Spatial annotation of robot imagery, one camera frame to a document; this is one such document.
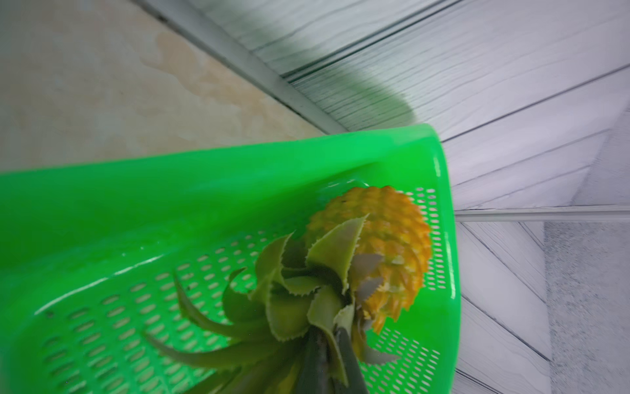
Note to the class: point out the green perforated plastic basket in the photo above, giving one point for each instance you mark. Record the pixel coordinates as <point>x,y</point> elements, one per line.
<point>91,257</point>

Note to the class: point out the right metal frame post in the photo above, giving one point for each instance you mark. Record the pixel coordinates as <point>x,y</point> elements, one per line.
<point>593,213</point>

